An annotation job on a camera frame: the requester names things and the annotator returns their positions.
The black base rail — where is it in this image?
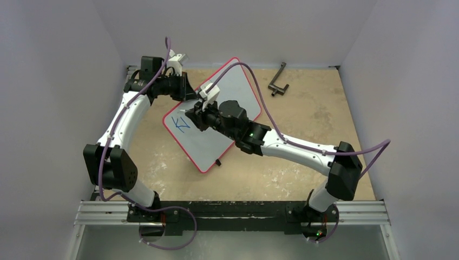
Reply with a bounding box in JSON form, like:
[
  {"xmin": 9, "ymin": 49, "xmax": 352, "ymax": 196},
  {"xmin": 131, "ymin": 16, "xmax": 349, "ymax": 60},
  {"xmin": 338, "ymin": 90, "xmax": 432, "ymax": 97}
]
[{"xmin": 127, "ymin": 201, "xmax": 339, "ymax": 237}]

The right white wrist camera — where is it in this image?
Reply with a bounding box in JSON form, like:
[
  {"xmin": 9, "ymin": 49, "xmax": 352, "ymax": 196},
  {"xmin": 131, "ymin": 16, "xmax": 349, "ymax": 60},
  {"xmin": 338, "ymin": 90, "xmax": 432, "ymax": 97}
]
[{"xmin": 198, "ymin": 82, "xmax": 220, "ymax": 111}]

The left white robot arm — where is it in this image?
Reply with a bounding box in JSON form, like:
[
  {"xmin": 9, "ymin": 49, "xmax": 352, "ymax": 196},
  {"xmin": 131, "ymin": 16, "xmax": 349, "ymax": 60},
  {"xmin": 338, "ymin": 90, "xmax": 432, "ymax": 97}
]
[{"xmin": 83, "ymin": 53, "xmax": 197, "ymax": 222}]

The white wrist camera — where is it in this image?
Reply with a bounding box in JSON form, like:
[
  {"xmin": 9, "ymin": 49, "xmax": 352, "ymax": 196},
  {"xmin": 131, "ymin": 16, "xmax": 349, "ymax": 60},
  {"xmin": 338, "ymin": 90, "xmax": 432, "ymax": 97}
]
[
  {"xmin": 166, "ymin": 50, "xmax": 189, "ymax": 76},
  {"xmin": 198, "ymin": 82, "xmax": 220, "ymax": 111}
]

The red framed whiteboard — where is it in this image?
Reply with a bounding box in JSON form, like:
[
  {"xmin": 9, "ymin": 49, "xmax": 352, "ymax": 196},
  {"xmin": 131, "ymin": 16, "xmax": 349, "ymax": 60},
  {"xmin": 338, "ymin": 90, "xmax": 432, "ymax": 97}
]
[{"xmin": 162, "ymin": 66, "xmax": 262, "ymax": 173}]

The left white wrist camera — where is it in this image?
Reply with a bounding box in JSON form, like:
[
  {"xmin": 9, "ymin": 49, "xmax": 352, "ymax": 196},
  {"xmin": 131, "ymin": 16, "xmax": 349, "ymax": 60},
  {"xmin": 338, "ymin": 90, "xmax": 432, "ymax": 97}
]
[{"xmin": 166, "ymin": 50, "xmax": 189, "ymax": 76}]

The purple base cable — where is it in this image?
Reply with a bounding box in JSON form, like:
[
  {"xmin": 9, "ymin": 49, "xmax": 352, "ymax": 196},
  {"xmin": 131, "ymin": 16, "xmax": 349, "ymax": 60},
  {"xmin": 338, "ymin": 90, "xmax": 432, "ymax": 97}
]
[
  {"xmin": 138, "ymin": 204, "xmax": 198, "ymax": 251},
  {"xmin": 306, "ymin": 204, "xmax": 340, "ymax": 245}
]

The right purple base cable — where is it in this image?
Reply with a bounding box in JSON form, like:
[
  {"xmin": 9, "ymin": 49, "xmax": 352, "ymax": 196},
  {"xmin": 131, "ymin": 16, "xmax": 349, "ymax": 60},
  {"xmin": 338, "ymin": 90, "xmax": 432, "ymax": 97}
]
[{"xmin": 306, "ymin": 204, "xmax": 340, "ymax": 245}]

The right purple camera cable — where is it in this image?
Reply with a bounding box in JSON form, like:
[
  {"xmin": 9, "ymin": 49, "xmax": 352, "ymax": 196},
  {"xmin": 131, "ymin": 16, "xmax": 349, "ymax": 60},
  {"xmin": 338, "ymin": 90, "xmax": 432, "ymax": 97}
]
[{"xmin": 210, "ymin": 62, "xmax": 391, "ymax": 179}]

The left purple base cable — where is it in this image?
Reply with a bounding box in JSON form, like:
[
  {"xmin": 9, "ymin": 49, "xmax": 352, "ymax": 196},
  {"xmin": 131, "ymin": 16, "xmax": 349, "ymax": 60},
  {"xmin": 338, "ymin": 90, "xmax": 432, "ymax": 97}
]
[{"xmin": 138, "ymin": 204, "xmax": 198, "ymax": 251}]

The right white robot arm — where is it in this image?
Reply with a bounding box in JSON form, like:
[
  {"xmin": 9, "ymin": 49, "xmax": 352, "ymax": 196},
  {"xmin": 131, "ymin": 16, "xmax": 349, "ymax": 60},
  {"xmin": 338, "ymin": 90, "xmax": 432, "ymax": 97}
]
[{"xmin": 185, "ymin": 100, "xmax": 362, "ymax": 220}]

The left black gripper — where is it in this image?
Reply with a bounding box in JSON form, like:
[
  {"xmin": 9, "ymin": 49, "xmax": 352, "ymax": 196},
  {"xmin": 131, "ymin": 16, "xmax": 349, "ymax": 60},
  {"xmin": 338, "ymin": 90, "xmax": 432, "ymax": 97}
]
[{"xmin": 156, "ymin": 72, "xmax": 199, "ymax": 102}]

